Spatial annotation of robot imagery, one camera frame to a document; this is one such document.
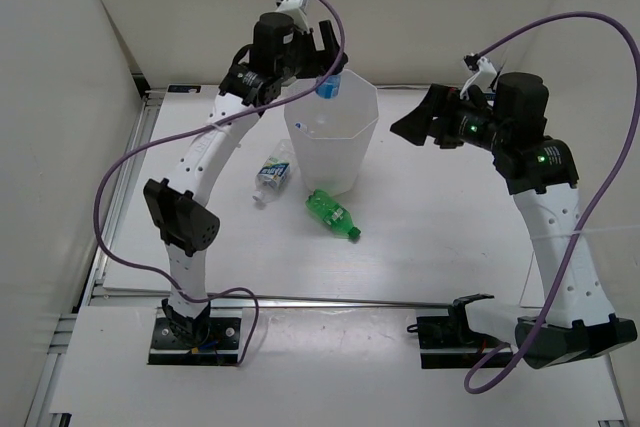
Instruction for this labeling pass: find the clear bottle white green label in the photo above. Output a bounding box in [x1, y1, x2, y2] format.
[252, 139, 297, 205]

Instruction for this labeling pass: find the white octagonal plastic bin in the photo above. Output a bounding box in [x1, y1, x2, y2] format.
[284, 69, 379, 196]

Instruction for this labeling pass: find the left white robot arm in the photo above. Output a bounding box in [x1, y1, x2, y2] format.
[143, 0, 346, 347]

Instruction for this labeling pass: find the green plastic bottle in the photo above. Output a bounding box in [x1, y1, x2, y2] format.
[305, 189, 361, 242]

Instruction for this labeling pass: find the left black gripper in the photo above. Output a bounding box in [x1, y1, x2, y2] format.
[275, 20, 347, 83]

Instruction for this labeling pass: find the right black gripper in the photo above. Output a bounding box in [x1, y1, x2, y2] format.
[390, 85, 511, 154]

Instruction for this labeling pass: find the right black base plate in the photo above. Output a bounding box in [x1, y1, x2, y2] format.
[407, 294, 524, 369]

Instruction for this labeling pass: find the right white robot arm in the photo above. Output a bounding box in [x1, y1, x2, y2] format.
[390, 73, 638, 369]

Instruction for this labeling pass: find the clear bottle red blue label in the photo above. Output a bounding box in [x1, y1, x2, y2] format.
[295, 122, 315, 137]

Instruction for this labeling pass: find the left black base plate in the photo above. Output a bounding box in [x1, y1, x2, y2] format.
[147, 309, 242, 367]

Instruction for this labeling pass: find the aluminium rail bar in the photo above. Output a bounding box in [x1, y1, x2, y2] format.
[211, 294, 449, 310]

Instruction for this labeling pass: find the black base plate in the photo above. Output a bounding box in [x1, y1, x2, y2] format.
[407, 294, 524, 369]
[147, 309, 242, 367]

